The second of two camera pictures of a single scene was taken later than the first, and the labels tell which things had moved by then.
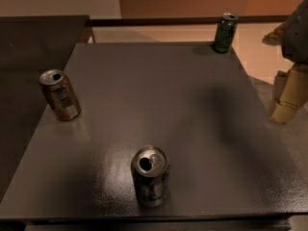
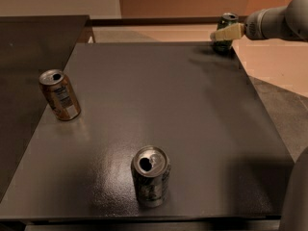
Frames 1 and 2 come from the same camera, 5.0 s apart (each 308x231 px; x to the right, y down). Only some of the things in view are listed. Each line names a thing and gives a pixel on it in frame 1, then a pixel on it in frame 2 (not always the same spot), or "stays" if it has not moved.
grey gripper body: [296, 38] -> [253, 27]
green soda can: [225, 32] stays
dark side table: [29, 45] stays
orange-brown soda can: [59, 91] stays
